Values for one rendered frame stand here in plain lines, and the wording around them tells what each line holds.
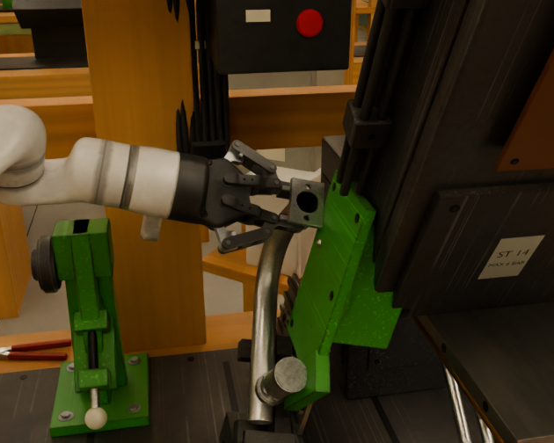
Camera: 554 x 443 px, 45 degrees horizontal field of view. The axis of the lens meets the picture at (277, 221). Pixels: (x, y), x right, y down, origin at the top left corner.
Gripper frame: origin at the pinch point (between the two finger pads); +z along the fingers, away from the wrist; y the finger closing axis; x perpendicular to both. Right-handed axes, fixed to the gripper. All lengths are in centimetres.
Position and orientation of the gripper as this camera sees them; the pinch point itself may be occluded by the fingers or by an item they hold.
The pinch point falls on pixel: (293, 207)
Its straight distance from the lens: 77.3
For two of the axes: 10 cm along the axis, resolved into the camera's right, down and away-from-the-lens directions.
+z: 9.5, 1.7, 2.7
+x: -3.1, 3.3, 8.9
